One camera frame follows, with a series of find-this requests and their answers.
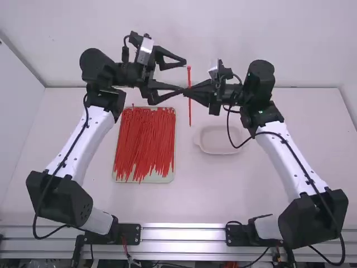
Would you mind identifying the pale tray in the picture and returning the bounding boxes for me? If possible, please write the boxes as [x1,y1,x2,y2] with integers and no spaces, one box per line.
[112,106,177,185]

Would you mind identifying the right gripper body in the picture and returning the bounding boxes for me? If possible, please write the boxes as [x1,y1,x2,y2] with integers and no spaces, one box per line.
[208,79,245,116]

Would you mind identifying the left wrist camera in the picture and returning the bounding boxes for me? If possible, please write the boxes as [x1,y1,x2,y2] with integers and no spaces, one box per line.
[136,37,155,65]

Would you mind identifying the row of orange cable ties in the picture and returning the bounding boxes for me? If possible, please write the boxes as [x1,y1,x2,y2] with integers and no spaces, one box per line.
[114,103,176,184]

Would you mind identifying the black cable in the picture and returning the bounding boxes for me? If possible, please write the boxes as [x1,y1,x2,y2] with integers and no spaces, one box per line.
[223,72,244,85]
[226,107,282,149]
[32,195,84,240]
[121,34,132,63]
[309,231,346,266]

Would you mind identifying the silver rails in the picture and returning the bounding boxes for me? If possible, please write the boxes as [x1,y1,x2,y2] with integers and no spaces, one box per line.
[0,222,357,259]

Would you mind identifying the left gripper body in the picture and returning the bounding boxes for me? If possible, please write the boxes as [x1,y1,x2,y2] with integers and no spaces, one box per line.
[114,30,159,98]

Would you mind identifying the white dish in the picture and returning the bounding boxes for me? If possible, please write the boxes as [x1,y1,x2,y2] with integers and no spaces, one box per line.
[193,125,243,155]

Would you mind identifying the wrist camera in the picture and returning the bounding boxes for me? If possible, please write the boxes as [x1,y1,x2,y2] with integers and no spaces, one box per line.
[136,37,155,65]
[206,58,224,80]

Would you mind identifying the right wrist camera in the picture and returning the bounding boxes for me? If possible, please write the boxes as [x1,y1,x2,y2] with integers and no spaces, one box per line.
[206,58,224,80]

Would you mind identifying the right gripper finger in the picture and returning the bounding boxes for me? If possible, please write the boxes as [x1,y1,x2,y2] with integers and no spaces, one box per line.
[182,79,218,93]
[182,93,217,109]

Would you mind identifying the orange cable tie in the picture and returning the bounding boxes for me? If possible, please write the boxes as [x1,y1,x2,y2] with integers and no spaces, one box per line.
[186,64,194,128]

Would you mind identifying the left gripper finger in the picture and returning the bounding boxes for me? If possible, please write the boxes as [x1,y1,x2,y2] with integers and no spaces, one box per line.
[154,45,187,71]
[140,79,186,107]

